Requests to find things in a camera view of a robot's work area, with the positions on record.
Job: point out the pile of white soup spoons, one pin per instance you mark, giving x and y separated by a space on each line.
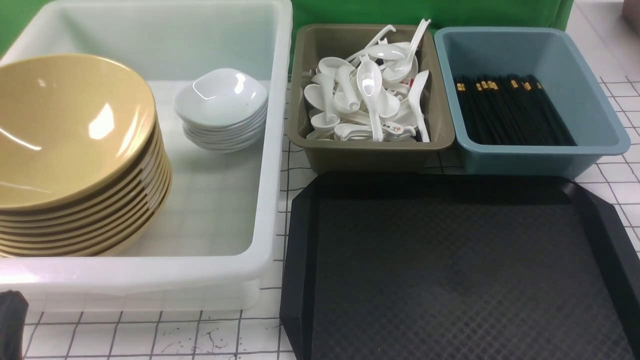
338 111

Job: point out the white ceramic soup spoon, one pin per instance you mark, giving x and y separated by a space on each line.
369 81

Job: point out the blue plastic chopstick bin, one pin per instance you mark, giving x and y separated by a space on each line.
551 56

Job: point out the large white plastic tub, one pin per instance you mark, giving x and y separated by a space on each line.
212 240

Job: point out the olive plastic spoon bin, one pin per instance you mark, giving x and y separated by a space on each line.
320 40

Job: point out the stack of yellow noodle bowls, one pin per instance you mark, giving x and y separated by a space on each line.
84 170

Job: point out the stack of white saucers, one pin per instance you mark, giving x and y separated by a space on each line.
223 111

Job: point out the pile of black chopsticks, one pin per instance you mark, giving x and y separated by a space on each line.
510 110

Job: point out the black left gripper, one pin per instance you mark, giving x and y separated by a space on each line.
13 310

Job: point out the black serving tray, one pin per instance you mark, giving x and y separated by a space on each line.
403 266

